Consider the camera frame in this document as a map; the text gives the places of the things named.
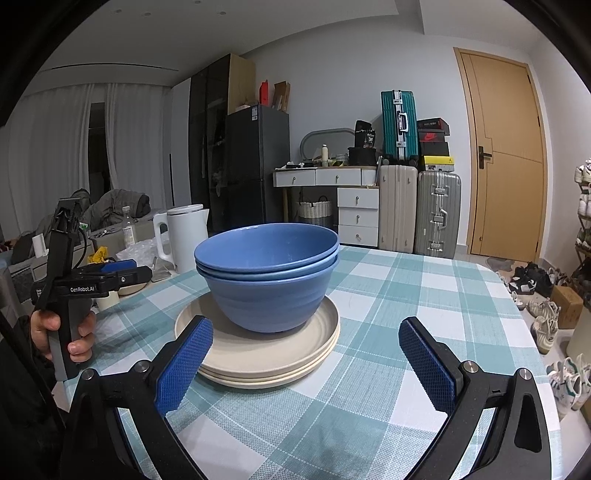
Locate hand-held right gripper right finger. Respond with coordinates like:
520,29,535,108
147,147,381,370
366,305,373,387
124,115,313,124
398,317,552,480

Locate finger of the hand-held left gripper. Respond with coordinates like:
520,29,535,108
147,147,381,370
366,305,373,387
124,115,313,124
107,265,154,292
87,260,138,277

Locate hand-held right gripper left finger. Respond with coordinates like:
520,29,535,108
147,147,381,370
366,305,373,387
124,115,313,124
60,315,214,480

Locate cream plate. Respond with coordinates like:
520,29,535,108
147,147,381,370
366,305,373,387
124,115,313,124
196,323,341,381
174,293,341,372
198,332,340,388

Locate blue bowl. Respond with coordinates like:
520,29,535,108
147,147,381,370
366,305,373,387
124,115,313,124
194,223,340,273
196,253,341,280
198,258,339,334

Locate person's left forearm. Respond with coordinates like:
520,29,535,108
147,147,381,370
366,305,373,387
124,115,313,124
0,318,70,480

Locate person's left hand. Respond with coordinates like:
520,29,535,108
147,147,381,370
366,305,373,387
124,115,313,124
30,310,98,365

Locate clear plastic bag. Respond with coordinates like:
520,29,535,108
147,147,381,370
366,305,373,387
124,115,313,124
115,237,162,268

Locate clear plastic bottle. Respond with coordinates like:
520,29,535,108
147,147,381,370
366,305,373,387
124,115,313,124
121,206,137,247

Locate grey jacket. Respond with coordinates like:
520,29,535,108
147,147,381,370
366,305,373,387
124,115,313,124
81,189,152,229

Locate white electric kettle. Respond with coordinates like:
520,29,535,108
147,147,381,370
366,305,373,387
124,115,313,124
153,204,209,274

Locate teal checked tablecloth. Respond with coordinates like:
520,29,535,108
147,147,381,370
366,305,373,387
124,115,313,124
51,244,561,480

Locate scattered loose shoes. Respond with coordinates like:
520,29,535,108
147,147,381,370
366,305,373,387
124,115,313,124
496,261,591,418

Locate white sheer curtain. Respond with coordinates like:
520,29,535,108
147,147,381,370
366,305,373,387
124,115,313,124
21,83,174,217

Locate silver suitcase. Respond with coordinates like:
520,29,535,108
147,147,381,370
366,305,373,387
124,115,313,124
414,171,461,258

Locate brown cardboard box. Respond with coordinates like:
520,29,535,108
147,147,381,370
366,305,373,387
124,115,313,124
551,285,585,329

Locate tall black cabinet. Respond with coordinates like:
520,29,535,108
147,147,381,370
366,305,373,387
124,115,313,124
188,53,256,232

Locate black fridge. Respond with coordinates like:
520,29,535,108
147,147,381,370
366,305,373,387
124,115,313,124
225,104,291,232

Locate cream suitcase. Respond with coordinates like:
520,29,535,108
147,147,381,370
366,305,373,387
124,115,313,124
379,165,419,254

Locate white desk with drawers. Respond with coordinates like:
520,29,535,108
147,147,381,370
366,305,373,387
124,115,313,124
273,166,380,247

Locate wooden shoe rack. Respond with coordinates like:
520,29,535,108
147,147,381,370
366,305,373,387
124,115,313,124
573,157,591,296

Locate woven laundry basket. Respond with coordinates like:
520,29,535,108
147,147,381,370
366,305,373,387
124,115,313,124
297,196,334,230

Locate wooden door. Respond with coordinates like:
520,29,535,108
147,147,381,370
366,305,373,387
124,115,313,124
454,47,547,264

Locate oval mirror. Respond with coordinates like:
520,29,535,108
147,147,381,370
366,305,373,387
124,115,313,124
300,128,356,160

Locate rows of assorted sneakers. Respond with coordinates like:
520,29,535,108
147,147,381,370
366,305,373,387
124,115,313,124
574,159,591,252

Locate flat cardboard piece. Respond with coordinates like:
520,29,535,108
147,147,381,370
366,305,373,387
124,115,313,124
272,82,291,113

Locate black package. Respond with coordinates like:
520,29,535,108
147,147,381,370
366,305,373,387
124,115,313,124
355,121,376,149

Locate teal suitcase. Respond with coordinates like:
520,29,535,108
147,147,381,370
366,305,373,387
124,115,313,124
381,90,419,161

